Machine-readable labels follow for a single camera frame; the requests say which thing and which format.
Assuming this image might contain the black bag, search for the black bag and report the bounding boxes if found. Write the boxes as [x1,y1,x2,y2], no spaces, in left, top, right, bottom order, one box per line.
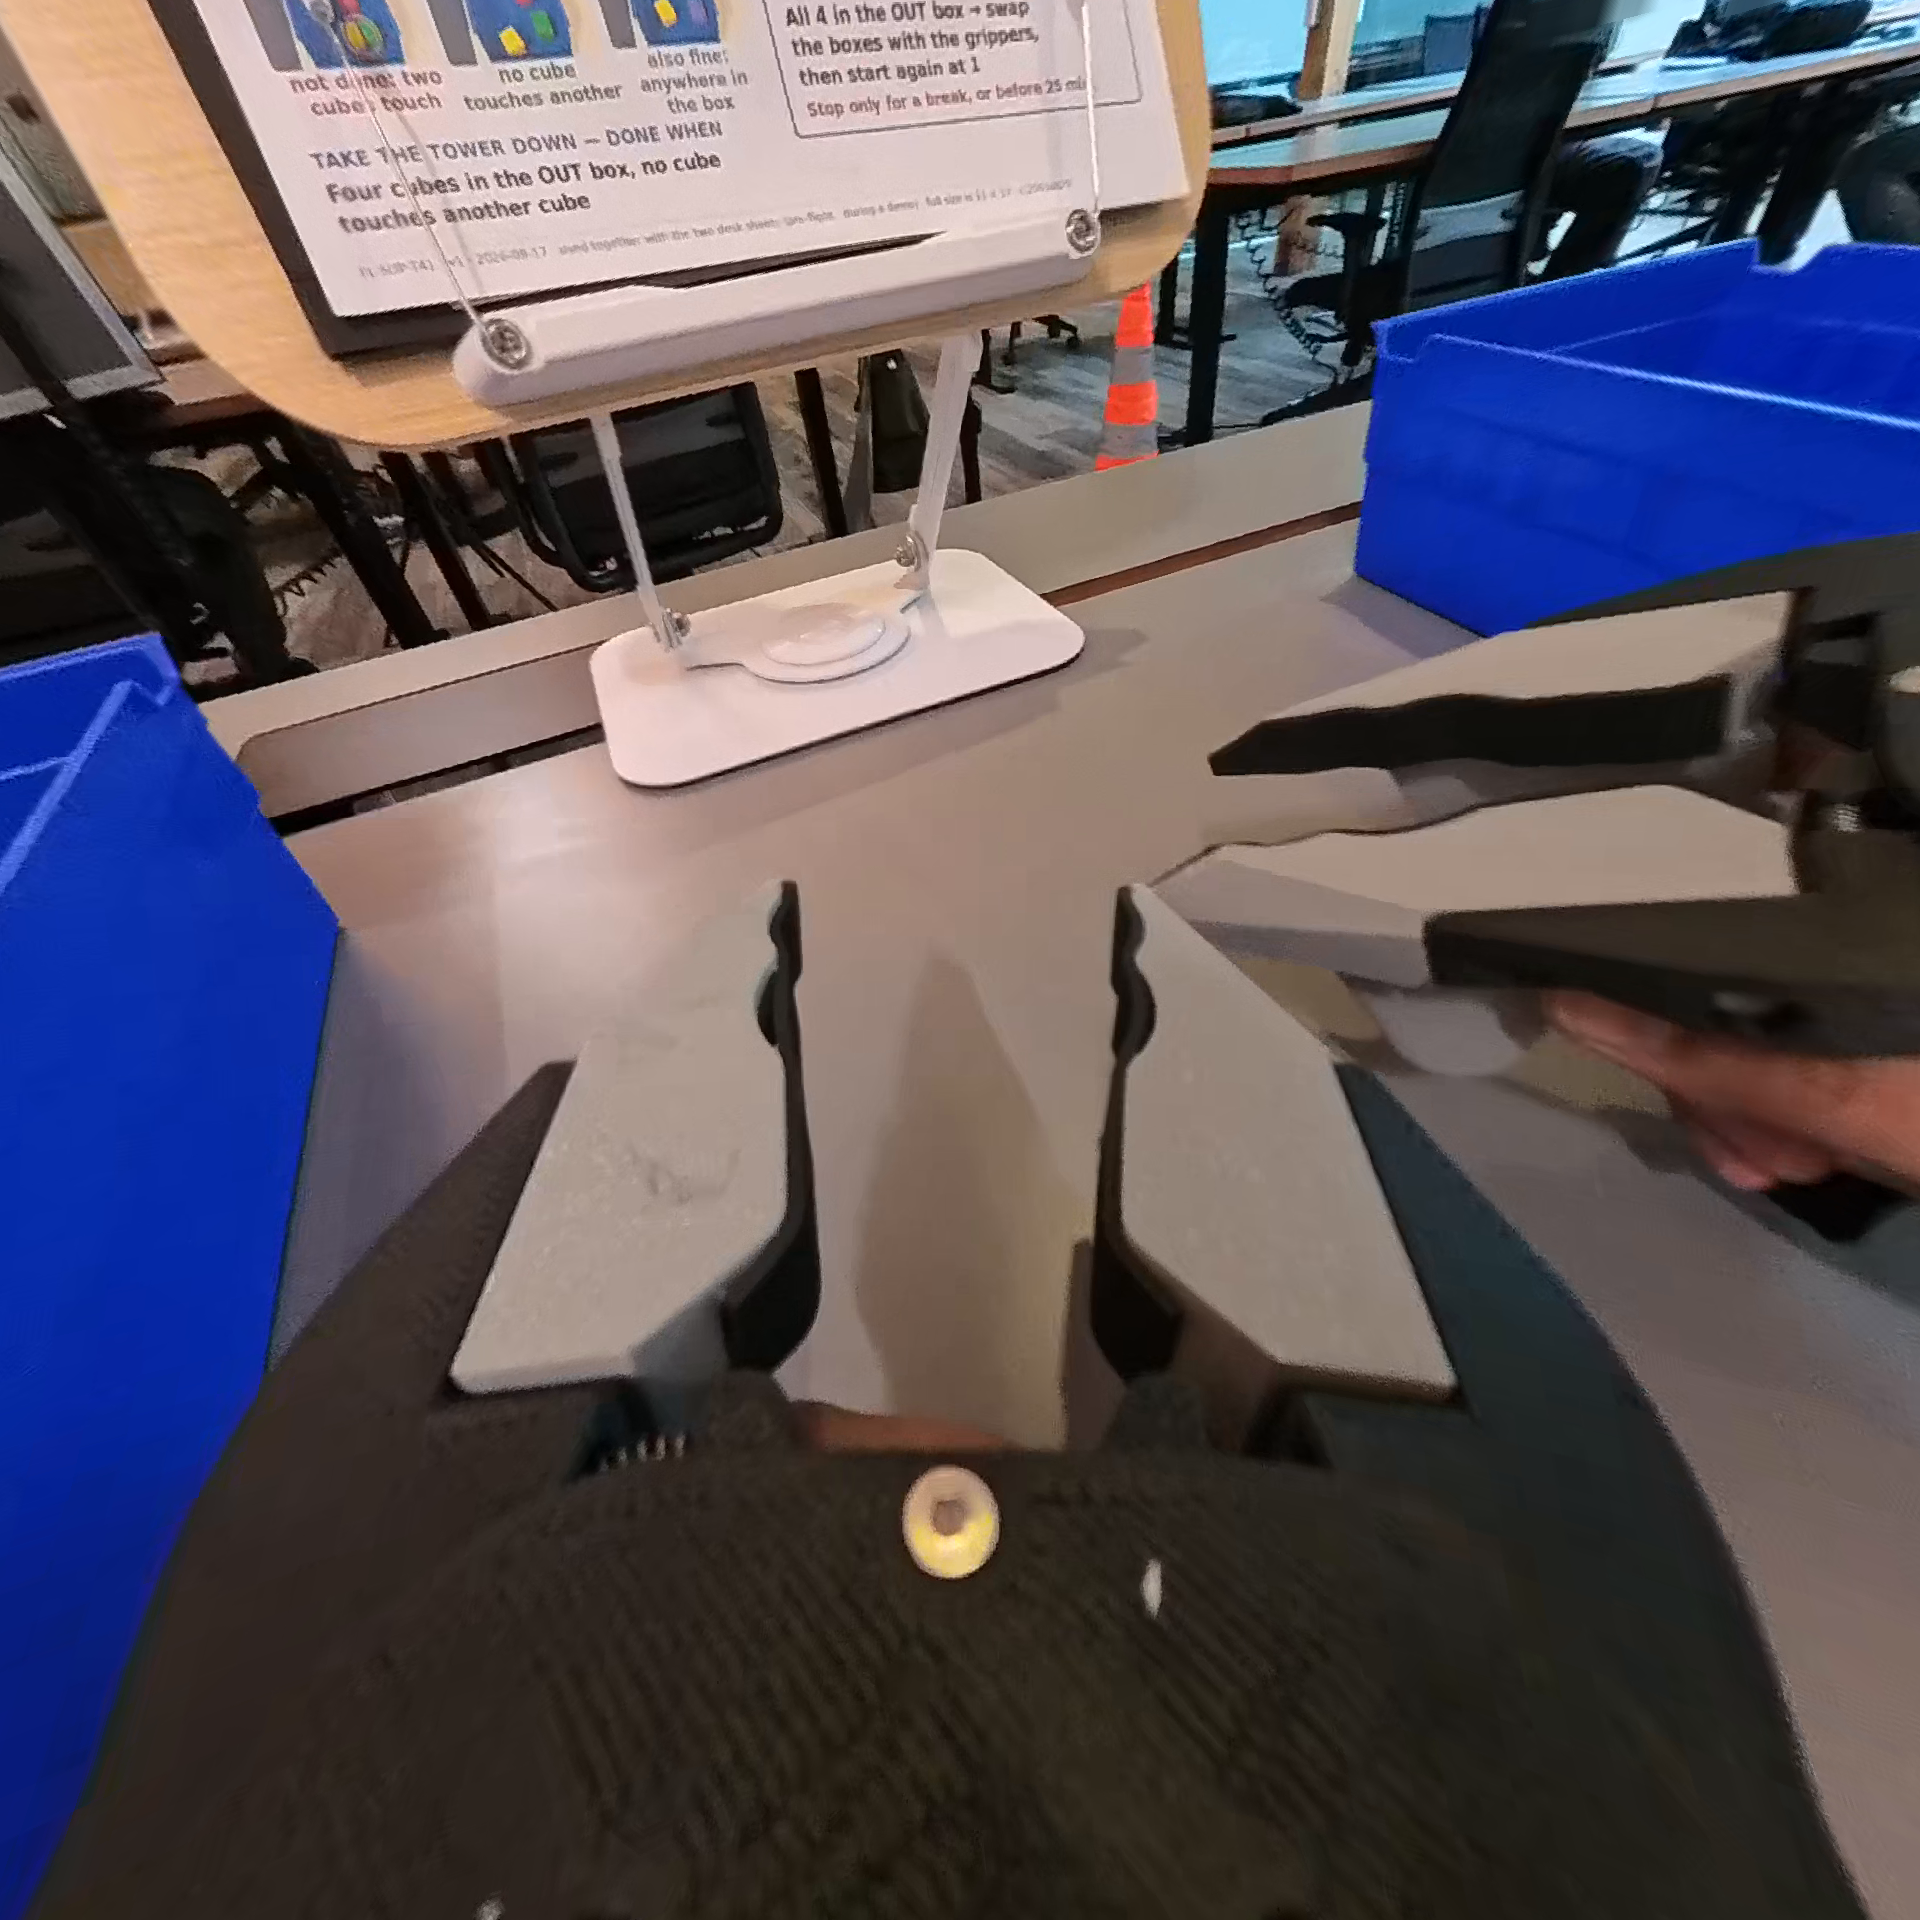
[853,348,986,520]

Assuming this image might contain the blue plastic storage bin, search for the blue plastic storage bin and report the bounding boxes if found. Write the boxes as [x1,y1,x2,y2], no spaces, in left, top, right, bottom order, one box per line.
[1353,238,1920,641]
[0,630,345,1920]

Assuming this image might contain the orange traffic cone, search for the orange traffic cone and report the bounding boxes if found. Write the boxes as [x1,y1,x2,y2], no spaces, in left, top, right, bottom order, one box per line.
[1092,282,1163,473]

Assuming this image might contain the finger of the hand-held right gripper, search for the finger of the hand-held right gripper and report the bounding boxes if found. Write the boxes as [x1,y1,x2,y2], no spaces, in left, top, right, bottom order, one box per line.
[1153,784,1809,995]
[1206,590,1801,781]

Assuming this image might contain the person's right hand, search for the person's right hand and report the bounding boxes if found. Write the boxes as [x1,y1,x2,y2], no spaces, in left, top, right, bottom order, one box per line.
[1545,989,1920,1203]

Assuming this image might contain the printed instruction sheet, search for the printed instruction sheet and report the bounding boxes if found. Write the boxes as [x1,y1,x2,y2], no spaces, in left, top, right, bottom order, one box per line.
[194,0,1173,320]

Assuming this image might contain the white stand with wooden board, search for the white stand with wooden board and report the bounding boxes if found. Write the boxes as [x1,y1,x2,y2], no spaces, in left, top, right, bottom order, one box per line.
[0,0,1214,788]

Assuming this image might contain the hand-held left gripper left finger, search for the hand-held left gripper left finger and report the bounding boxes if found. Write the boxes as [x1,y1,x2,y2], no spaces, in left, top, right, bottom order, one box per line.
[448,880,828,1394]

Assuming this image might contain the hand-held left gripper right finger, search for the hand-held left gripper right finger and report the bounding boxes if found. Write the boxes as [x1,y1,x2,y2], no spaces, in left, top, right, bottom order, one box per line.
[1089,883,1461,1409]

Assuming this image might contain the background office desk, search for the background office desk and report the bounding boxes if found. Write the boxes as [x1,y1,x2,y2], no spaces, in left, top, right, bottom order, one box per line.
[1201,22,1920,452]

